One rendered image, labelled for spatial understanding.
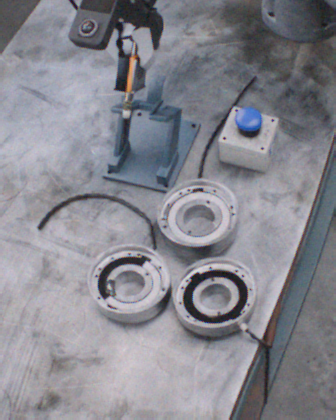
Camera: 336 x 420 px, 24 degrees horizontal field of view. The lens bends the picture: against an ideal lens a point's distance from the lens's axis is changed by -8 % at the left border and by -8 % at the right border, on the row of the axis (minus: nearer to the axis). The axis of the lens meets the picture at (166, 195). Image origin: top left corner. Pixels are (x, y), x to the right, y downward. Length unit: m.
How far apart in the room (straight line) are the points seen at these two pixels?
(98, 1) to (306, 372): 1.19
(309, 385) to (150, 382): 0.90
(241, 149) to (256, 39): 0.28
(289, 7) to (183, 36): 0.19
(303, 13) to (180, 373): 0.64
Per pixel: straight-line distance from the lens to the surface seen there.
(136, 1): 0.97
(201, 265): 1.06
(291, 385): 1.88
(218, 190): 1.13
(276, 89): 1.29
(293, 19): 1.36
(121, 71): 1.05
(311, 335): 1.94
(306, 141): 1.22
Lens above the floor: 1.73
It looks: 53 degrees down
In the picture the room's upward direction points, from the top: 9 degrees counter-clockwise
